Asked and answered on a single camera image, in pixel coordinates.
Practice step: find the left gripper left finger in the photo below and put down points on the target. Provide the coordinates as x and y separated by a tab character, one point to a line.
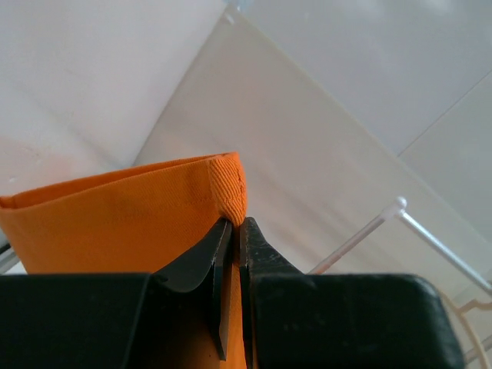
203	273

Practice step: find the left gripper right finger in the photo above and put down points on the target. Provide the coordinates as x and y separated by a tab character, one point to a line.
275	300

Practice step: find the orange trousers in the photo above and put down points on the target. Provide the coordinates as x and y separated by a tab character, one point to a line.
90	247

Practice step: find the wooden clothes hanger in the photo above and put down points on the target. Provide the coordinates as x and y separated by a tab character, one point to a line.
479	349

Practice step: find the white clothes rack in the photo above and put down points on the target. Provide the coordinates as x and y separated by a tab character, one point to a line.
398	209

